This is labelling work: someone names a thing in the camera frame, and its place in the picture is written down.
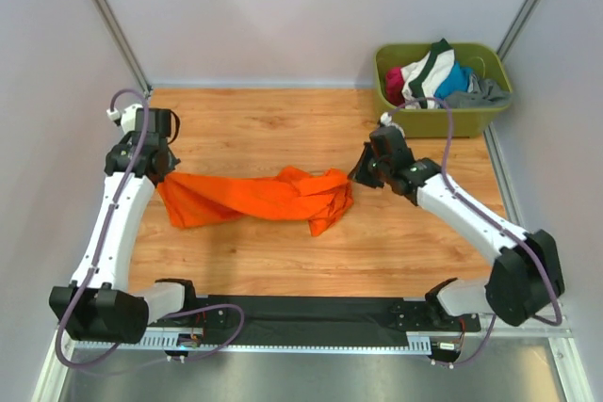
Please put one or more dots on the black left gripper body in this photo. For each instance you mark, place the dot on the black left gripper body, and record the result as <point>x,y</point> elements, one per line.
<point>171,161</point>

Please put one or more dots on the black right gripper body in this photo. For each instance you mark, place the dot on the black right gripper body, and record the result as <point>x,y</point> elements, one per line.
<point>382,170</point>

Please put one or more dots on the orange t shirt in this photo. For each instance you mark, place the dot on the orange t shirt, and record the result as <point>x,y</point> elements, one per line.
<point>195,200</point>

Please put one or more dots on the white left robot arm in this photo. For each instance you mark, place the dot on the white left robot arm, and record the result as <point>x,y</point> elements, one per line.
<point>96,305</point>

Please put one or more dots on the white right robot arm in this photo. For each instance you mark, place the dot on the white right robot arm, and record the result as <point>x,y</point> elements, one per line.
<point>526,273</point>

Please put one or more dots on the olive green plastic bin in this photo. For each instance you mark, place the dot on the olive green plastic bin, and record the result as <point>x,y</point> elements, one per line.
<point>433,123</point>

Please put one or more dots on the magenta shirt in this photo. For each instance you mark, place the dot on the magenta shirt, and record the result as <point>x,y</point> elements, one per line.
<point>393,85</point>

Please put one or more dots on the white and green shirt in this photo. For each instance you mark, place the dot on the white and green shirt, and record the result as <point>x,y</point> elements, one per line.
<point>422,78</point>

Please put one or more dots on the blue shirt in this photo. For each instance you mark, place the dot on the blue shirt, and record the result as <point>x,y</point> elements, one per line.
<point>458,80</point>

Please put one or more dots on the grey shirt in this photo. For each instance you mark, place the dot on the grey shirt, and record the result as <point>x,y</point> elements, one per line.
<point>485,93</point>

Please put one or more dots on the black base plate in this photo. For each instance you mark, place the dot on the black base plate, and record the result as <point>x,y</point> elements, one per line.
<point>340,321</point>

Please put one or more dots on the slotted cable duct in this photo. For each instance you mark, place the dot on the slotted cable duct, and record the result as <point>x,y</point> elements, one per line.
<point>180,341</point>

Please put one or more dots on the left aluminium corner post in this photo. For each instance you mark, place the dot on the left aluminium corner post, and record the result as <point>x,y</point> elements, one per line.
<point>114,28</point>

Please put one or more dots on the aluminium corner post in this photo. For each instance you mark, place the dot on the aluminium corner post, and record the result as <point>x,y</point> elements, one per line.
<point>114,28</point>
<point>530,2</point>

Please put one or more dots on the right aluminium corner post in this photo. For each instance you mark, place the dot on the right aluminium corner post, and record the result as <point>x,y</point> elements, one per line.
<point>530,2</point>

